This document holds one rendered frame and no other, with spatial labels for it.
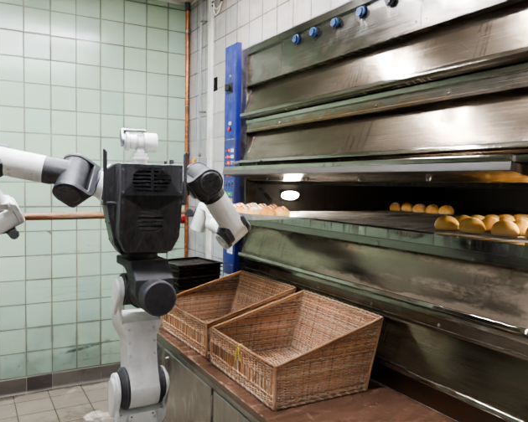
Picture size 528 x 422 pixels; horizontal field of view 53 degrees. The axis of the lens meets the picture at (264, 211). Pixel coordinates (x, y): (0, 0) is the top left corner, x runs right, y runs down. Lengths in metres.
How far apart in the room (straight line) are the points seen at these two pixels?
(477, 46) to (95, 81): 2.55
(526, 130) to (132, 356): 1.44
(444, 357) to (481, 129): 0.76
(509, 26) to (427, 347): 1.07
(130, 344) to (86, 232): 1.83
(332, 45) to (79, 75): 1.85
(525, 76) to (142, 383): 1.55
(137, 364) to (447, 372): 1.05
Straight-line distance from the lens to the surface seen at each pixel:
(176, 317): 2.68
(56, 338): 3.77
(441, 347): 1.96
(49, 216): 2.34
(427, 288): 1.93
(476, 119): 1.81
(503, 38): 1.79
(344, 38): 2.39
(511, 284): 1.75
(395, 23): 2.16
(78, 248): 3.67
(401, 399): 2.07
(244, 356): 2.04
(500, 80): 1.77
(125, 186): 1.69
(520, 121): 1.71
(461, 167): 1.63
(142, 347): 1.95
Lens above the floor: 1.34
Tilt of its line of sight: 3 degrees down
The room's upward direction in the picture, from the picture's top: 1 degrees clockwise
